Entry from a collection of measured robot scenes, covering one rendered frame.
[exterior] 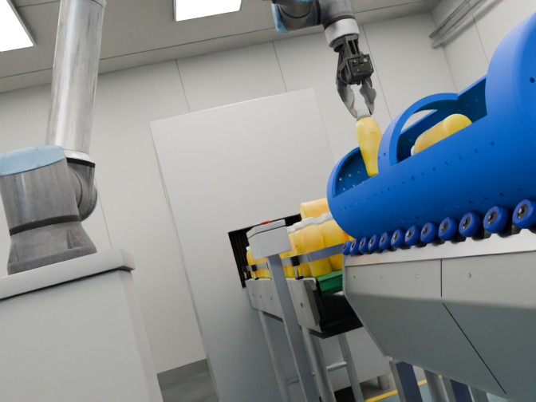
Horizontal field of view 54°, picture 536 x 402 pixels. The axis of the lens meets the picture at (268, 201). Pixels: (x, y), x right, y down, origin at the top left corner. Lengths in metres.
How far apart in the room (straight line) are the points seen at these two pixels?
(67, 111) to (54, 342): 0.60
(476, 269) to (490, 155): 0.22
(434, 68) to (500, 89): 6.17
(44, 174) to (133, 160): 4.60
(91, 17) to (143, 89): 4.54
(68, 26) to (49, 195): 0.49
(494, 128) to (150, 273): 5.07
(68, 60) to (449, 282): 1.06
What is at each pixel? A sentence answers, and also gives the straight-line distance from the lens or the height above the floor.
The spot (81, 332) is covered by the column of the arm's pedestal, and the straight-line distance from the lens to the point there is 1.12.
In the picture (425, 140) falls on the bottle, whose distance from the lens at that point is 1.15.
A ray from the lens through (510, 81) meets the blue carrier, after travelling 0.75.
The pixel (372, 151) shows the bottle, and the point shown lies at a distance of 1.44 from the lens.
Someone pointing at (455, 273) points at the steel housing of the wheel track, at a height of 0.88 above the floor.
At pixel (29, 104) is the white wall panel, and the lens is 6.14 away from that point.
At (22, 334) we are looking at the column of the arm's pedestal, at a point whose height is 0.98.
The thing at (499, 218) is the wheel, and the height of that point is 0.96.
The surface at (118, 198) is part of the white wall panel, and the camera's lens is 5.75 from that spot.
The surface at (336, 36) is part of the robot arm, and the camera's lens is 1.49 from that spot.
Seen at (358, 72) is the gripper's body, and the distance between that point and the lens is 1.45.
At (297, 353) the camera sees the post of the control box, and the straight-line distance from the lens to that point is 1.73.
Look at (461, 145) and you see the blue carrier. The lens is 0.85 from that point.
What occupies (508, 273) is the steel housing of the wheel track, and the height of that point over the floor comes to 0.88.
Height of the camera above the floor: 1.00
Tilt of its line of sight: 6 degrees up
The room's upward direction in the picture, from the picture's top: 15 degrees counter-clockwise
